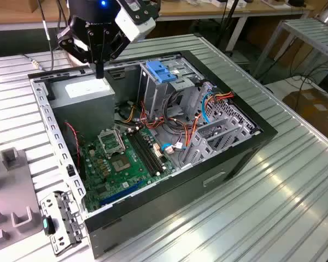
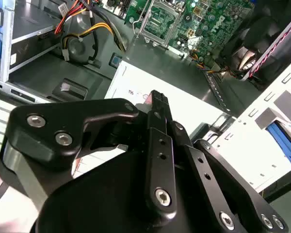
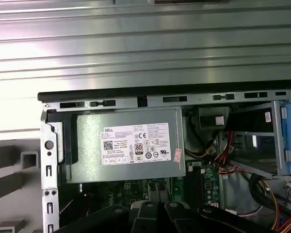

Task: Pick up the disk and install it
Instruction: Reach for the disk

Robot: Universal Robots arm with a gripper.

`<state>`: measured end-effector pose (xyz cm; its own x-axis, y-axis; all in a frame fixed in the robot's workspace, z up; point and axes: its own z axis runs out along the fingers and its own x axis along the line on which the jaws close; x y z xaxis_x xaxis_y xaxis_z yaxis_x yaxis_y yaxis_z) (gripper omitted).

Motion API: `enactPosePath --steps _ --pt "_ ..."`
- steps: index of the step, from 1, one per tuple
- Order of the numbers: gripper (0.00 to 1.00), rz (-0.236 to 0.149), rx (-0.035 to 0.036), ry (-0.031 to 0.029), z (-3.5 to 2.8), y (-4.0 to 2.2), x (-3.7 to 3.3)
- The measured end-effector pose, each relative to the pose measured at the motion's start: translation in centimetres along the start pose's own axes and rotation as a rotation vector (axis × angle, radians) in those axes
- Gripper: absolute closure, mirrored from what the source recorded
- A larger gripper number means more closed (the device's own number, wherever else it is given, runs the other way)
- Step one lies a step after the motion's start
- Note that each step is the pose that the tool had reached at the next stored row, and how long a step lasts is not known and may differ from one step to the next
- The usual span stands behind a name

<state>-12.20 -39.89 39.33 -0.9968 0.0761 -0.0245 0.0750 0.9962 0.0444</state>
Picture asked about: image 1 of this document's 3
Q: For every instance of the grey metal disk bay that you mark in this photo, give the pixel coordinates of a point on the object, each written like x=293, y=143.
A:
x=205, y=152

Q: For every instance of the blue plastic drive latch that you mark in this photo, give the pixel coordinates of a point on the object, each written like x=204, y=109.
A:
x=161, y=72

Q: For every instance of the small white box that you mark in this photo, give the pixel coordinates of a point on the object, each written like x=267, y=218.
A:
x=218, y=2

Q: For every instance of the long wooden desk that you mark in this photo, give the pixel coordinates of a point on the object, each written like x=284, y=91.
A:
x=194, y=11

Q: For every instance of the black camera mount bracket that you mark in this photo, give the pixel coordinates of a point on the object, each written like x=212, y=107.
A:
x=147, y=11

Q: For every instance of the grey metal drive cage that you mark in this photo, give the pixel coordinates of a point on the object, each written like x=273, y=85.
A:
x=155, y=95

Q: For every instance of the grey power supply unit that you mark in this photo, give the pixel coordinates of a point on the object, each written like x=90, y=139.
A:
x=82, y=114

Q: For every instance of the CPU socket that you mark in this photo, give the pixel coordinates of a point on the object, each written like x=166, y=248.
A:
x=121, y=163

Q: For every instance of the blue expansion slot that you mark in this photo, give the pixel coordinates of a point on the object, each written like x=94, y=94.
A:
x=120, y=194

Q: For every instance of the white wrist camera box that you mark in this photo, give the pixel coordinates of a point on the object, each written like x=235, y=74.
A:
x=134, y=24

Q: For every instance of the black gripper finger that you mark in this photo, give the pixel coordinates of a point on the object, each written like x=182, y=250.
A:
x=117, y=43
x=76, y=52

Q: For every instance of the green motherboard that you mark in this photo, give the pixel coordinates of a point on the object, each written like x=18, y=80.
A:
x=134, y=174

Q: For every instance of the black latch with teal tab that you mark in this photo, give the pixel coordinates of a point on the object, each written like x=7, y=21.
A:
x=48, y=225

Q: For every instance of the cardboard box on floor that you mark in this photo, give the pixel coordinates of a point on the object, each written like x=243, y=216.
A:
x=317, y=109

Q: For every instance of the grey expansion card bracket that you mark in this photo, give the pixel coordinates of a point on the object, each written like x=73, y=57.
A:
x=65, y=207

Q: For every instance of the brown box on desk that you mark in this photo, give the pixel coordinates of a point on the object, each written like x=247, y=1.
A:
x=34, y=5

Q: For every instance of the black device on desk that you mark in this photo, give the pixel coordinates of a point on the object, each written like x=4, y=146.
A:
x=296, y=2

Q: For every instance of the black tripod stand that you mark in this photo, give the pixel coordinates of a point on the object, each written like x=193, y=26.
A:
x=231, y=6

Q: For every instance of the small black case switch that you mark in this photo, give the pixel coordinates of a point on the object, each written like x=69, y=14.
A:
x=70, y=169

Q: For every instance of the black RAM slot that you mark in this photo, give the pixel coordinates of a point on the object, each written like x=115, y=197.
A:
x=152, y=148
x=149, y=149
x=141, y=154
x=145, y=152

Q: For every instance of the black open PC case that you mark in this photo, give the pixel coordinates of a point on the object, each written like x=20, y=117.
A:
x=166, y=207

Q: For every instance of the grey parts rack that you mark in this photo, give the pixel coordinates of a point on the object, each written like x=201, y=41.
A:
x=13, y=191

